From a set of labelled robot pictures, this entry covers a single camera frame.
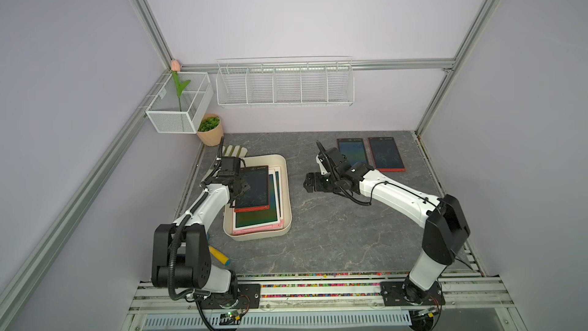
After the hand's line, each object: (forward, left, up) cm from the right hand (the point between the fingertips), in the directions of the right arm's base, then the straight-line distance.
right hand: (311, 183), depth 85 cm
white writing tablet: (-7, +21, -15) cm, 26 cm away
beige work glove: (+27, +34, -14) cm, 46 cm away
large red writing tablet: (+30, -23, -16) cm, 41 cm away
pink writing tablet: (-13, +22, -13) cm, 29 cm away
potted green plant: (+32, +48, -4) cm, 58 cm away
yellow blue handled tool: (-22, +33, -13) cm, 42 cm away
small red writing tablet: (+25, -38, -15) cm, 48 cm away
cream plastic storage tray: (+22, +19, -14) cm, 32 cm away
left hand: (+1, +28, -5) cm, 28 cm away
